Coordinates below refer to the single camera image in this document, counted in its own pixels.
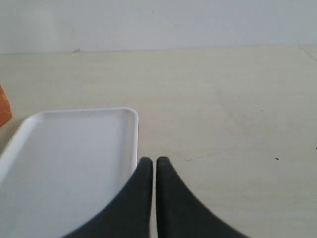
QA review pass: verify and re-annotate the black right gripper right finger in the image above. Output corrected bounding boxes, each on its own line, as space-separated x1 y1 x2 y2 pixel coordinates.
155 157 246 238

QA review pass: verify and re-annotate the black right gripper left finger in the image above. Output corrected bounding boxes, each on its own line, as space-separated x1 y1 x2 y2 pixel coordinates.
65 157 153 238

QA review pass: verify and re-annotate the orange pump soap bottle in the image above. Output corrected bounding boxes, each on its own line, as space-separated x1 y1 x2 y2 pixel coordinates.
0 85 12 127

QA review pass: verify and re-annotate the white plastic tray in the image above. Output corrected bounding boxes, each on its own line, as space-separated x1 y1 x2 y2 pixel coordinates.
0 108 138 238

